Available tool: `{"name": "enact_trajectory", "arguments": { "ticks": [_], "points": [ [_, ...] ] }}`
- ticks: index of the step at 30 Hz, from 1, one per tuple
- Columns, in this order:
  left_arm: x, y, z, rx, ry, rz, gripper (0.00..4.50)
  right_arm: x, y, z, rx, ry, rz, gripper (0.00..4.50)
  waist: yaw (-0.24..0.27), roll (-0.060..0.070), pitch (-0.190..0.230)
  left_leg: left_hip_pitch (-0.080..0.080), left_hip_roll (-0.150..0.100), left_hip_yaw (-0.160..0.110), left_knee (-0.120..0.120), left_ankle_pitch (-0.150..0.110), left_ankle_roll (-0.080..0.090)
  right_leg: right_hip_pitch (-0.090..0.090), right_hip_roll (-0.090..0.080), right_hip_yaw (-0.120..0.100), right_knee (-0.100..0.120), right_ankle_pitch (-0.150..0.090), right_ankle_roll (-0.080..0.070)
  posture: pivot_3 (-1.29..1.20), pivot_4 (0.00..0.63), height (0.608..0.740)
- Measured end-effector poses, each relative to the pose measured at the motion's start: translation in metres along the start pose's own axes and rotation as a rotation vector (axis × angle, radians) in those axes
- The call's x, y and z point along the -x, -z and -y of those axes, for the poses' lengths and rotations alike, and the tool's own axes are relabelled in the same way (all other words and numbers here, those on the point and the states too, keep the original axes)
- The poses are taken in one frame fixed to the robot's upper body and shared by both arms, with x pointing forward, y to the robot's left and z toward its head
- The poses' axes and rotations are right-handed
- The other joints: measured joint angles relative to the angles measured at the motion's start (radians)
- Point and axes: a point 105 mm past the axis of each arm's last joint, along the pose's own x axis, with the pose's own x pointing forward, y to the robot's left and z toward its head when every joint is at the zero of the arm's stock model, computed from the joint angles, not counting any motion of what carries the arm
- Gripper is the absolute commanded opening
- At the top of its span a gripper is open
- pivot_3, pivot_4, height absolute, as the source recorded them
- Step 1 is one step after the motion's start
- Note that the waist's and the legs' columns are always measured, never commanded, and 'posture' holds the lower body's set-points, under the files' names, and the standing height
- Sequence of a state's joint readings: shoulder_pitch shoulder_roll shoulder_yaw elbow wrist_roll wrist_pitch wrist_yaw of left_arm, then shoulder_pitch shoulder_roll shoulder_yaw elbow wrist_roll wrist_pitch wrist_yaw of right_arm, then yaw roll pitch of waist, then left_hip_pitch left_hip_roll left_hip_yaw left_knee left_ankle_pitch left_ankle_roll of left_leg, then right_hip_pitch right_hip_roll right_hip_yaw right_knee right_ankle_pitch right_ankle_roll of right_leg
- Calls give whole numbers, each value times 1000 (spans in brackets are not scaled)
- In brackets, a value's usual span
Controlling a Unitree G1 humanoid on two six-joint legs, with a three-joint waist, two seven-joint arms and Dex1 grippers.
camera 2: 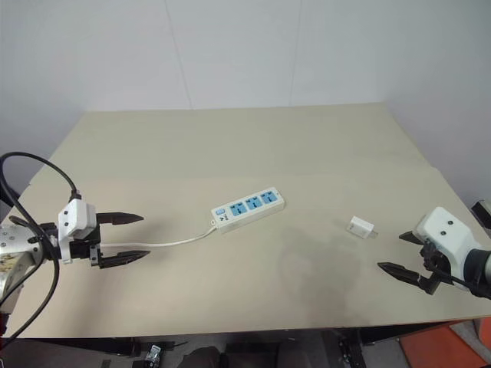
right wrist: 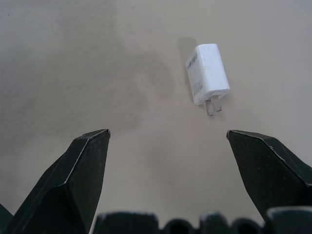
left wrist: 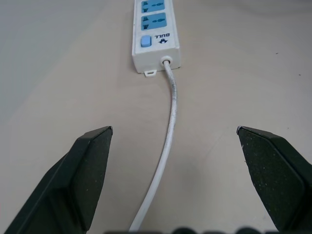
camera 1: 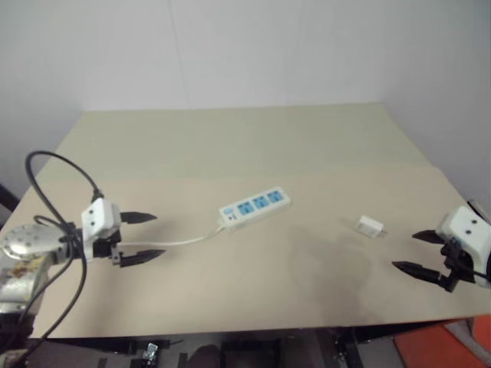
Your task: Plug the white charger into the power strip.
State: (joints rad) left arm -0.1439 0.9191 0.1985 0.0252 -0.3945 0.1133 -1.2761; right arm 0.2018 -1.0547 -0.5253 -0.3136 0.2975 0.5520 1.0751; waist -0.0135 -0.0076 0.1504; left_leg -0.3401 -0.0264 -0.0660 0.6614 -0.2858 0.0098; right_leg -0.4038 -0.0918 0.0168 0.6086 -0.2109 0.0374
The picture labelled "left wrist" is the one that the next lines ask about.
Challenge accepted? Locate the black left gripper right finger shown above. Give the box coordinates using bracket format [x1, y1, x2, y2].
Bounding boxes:
[235, 125, 312, 234]

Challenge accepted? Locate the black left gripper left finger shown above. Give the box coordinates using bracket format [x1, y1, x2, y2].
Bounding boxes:
[4, 126, 114, 234]

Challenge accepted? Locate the white power strip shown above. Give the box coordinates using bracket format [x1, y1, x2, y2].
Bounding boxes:
[132, 0, 182, 78]

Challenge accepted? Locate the white power cable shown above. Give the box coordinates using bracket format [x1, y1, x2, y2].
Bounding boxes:
[128, 60, 179, 232]

